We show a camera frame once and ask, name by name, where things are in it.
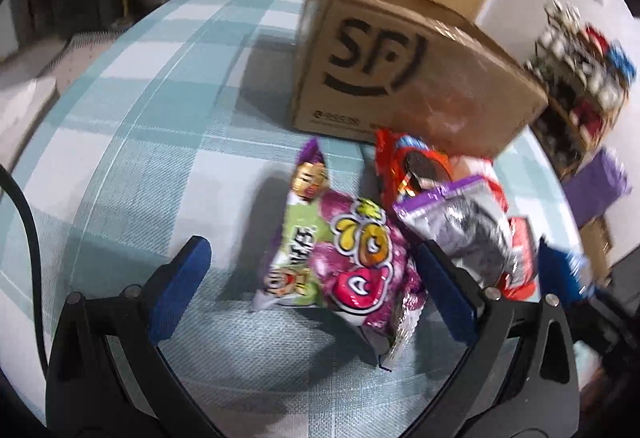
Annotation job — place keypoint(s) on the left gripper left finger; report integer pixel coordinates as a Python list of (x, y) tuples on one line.
[(107, 375)]

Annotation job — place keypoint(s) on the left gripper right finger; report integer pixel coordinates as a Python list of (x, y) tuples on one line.
[(538, 397)]

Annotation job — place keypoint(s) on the red white snack pack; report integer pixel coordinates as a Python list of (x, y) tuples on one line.
[(520, 281)]

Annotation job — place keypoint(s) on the blue oreo cookie pack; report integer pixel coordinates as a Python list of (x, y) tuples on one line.
[(564, 273)]

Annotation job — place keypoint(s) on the silver purple foil bag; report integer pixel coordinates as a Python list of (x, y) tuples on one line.
[(464, 219)]

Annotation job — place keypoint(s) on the purple green candy bag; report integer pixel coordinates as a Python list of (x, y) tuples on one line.
[(343, 253)]

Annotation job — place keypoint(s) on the orange red oreo pack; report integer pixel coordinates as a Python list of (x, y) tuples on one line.
[(406, 166)]

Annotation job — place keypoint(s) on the purple plastic bag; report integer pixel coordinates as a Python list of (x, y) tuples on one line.
[(596, 187)]

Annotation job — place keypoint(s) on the checkered teal tablecloth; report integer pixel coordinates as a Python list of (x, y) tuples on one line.
[(184, 128)]

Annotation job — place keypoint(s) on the wooden shoe rack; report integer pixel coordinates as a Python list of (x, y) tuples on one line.
[(586, 78)]

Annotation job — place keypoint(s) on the SF cardboard box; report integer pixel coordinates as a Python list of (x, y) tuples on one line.
[(411, 66)]

